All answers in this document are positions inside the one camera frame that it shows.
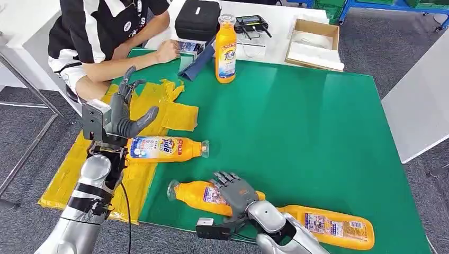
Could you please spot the robot right wrist camera box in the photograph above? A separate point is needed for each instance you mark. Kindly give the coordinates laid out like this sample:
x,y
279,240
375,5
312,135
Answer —
x,y
210,229

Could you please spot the black stool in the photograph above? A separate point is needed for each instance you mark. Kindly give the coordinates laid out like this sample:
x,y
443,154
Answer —
x,y
72,94

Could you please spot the black device with antennas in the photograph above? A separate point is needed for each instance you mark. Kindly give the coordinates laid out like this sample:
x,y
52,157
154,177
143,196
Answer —
x,y
252,24

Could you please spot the orange detergent bottle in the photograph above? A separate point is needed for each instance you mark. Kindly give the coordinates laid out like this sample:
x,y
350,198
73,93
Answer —
x,y
154,149
225,49
189,196
333,228

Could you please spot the white desk with metal legs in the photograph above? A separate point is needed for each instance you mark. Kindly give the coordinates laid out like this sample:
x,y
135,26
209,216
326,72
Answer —
x,y
24,21

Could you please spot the person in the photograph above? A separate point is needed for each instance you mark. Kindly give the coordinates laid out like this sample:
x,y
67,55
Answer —
x,y
91,28

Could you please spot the green plastic crate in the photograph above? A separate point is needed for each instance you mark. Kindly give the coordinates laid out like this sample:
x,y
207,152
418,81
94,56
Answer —
x,y
328,8

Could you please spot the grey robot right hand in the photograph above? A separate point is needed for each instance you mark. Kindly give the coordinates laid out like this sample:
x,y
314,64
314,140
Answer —
x,y
236,196

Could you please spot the green table mat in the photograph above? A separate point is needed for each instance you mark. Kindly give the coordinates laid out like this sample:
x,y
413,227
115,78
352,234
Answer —
x,y
280,133

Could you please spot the black zip carrying case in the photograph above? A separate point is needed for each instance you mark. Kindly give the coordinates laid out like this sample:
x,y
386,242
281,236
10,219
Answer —
x,y
196,19

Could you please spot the white foam padding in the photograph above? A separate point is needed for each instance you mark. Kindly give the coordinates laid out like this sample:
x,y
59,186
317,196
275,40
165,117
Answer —
x,y
312,52

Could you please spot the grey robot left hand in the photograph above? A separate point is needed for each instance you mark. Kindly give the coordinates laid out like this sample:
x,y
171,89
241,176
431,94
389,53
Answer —
x,y
121,119

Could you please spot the blue folio case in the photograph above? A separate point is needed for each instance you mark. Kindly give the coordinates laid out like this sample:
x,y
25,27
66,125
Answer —
x,y
198,63

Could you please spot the robot left wrist camera box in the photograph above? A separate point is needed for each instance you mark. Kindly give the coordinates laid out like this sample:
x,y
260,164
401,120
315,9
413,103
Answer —
x,y
94,119

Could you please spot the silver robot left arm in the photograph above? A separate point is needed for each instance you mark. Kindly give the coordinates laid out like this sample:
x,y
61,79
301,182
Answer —
x,y
87,196

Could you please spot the yellow taped sheet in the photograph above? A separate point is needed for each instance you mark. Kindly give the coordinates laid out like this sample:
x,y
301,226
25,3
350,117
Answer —
x,y
140,182

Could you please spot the robot wrist camera box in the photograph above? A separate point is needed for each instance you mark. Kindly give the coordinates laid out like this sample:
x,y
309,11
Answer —
x,y
94,119
210,229

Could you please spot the cardboard box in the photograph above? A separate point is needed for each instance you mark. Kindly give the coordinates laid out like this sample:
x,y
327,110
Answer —
x,y
315,25

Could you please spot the smartphone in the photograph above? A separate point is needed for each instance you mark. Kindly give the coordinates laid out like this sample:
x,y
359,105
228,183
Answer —
x,y
189,47

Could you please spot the grey side table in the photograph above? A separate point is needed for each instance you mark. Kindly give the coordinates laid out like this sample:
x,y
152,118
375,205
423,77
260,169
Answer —
x,y
417,105

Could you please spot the blue metal rack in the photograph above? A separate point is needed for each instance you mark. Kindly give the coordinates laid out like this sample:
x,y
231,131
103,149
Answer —
x,y
386,6

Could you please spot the person's right hand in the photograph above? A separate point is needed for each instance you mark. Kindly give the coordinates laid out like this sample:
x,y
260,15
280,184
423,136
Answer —
x,y
167,52

